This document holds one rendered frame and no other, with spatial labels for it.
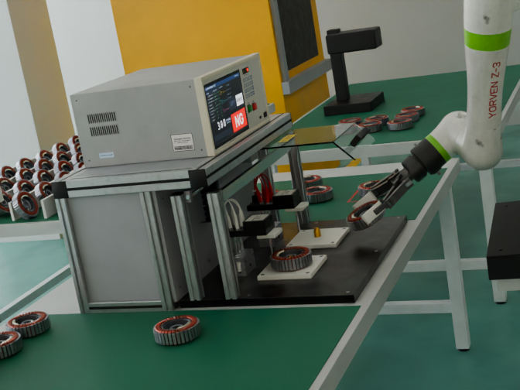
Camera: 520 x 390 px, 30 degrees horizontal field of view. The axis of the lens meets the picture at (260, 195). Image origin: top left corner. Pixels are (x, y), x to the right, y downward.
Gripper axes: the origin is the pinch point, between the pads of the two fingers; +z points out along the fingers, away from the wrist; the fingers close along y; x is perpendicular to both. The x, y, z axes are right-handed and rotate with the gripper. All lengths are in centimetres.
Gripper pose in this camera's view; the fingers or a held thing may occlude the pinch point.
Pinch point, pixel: (364, 210)
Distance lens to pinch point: 272.8
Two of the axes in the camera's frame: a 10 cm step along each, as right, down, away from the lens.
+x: -6.5, -7.2, -2.4
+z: -7.5, 6.5, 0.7
